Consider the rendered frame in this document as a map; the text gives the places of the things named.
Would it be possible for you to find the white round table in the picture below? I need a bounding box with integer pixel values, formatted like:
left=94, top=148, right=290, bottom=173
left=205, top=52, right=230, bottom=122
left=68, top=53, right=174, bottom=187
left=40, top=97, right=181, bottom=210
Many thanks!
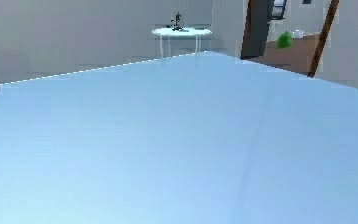
left=151, top=26, right=213, bottom=71

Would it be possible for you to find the small black figurine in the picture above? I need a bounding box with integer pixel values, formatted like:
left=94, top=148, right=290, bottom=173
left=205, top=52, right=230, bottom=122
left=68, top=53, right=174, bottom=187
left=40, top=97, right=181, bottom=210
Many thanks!
left=165, top=11, right=190, bottom=33

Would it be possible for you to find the dark room door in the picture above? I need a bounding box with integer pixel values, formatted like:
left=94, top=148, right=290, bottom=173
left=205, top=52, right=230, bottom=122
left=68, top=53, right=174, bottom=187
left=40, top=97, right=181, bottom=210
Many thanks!
left=240, top=0, right=275, bottom=60

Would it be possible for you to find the green round object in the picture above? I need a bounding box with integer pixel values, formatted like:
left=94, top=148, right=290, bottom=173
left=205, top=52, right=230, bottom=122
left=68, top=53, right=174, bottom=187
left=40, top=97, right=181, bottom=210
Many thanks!
left=276, top=31, right=293, bottom=49

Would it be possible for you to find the dark framed window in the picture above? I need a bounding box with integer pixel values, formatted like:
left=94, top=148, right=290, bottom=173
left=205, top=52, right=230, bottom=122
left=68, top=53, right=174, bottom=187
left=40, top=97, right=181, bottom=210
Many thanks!
left=270, top=0, right=288, bottom=21

